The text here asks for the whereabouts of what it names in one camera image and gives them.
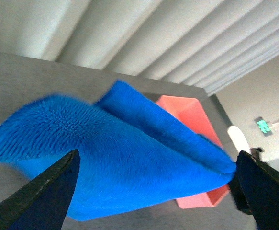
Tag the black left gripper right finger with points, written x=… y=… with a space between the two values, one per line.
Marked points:
x=255 y=190

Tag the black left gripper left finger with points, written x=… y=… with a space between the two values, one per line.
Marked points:
x=42 y=204

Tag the blue microfiber cloth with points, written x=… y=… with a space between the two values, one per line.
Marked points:
x=133 y=154

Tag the white chair back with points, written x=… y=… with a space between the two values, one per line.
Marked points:
x=238 y=139

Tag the green exit sign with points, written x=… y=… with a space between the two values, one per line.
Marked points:
x=263 y=126

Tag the pink plastic bin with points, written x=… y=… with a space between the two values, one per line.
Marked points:
x=190 y=112

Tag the white pleated curtain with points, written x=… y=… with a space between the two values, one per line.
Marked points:
x=203 y=43

